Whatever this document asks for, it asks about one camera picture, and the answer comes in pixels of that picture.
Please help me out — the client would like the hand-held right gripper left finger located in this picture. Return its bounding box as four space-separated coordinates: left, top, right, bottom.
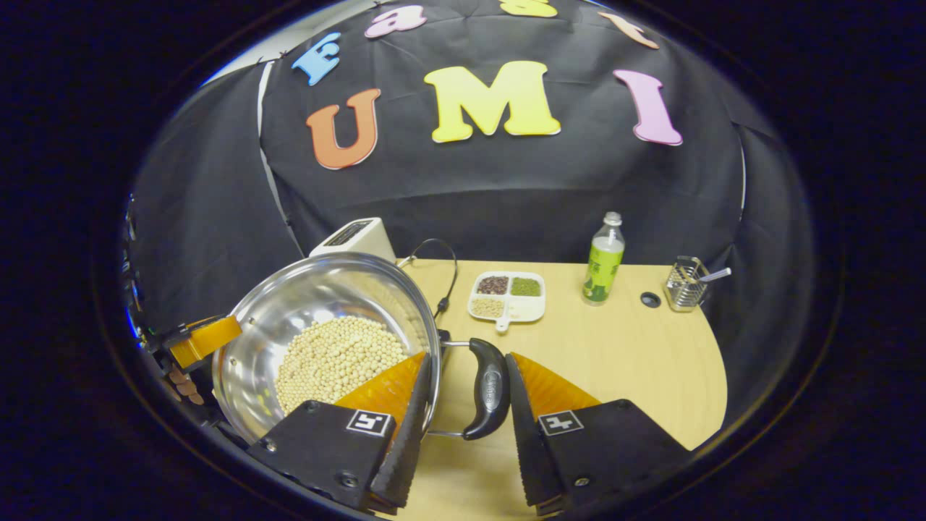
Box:
250 351 433 516

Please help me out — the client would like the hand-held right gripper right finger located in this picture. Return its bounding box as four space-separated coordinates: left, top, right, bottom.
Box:
504 352 692 516

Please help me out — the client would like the steel pot with black handle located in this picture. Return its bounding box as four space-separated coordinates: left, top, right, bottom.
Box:
212 251 511 444

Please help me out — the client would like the white divided bean dish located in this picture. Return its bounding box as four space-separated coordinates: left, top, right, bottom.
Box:
467 271 546 333

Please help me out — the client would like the white toaster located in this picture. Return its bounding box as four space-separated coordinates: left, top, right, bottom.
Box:
310 217 397 265

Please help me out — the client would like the green label plastic bottle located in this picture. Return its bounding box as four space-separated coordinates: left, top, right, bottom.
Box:
582 211 626 307

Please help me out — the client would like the black backdrop cloth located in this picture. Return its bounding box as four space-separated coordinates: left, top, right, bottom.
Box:
127 0 818 435

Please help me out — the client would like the black power cable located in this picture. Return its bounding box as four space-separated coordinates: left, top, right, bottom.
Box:
396 238 460 319

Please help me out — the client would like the metal wire utensil holder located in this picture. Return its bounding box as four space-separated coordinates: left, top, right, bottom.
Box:
663 255 710 313

